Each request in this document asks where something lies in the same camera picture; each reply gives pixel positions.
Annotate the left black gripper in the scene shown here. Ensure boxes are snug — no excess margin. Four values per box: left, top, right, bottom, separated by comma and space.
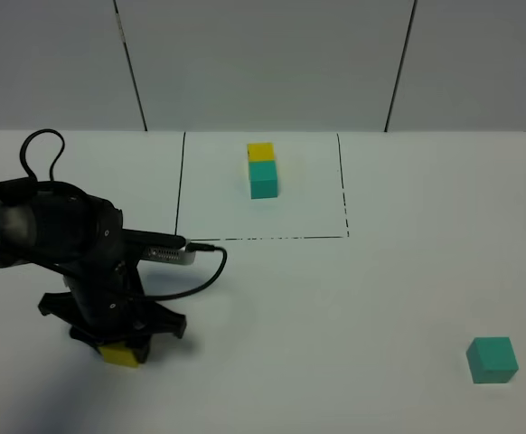
38, 264, 186, 363

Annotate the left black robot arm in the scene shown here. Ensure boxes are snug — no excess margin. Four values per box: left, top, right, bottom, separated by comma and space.
0, 183, 186, 363

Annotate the white template paper sheet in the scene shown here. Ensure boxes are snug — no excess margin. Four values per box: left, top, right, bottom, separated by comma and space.
177, 132, 347, 240

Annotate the teal template block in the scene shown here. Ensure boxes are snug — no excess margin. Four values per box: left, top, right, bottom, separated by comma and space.
249, 160, 278, 199

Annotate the yellow template block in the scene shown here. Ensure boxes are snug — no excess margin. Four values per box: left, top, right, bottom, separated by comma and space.
247, 142, 275, 163

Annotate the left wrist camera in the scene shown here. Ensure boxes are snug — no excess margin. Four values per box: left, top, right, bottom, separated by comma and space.
122, 229, 195, 266

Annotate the left black camera cable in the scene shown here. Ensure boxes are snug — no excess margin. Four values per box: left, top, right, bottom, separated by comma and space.
127, 242, 229, 301

